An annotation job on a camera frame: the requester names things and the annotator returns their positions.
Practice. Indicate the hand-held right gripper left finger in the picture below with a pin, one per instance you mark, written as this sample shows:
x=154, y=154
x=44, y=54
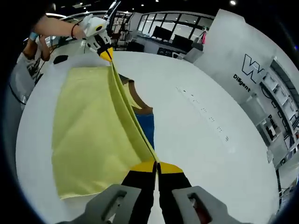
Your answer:
x=121, y=203

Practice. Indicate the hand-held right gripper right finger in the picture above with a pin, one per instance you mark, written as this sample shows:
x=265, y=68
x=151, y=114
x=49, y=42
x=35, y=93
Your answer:
x=187, y=203

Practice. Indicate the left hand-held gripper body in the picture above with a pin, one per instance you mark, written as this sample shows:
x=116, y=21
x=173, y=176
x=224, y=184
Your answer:
x=95, y=30

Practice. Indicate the yellow blue grey garment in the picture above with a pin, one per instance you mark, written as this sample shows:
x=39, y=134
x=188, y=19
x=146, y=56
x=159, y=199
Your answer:
x=88, y=130

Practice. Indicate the black oval armrest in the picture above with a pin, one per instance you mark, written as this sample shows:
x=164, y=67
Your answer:
x=60, y=59

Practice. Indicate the pink hanging bag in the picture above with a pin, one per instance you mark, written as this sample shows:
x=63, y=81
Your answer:
x=203, y=37

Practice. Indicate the grey mesh office chair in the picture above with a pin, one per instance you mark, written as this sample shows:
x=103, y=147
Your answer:
x=17, y=93

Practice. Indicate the grey metal storage shelf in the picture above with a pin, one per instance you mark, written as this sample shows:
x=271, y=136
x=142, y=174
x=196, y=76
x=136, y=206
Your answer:
x=280, y=100

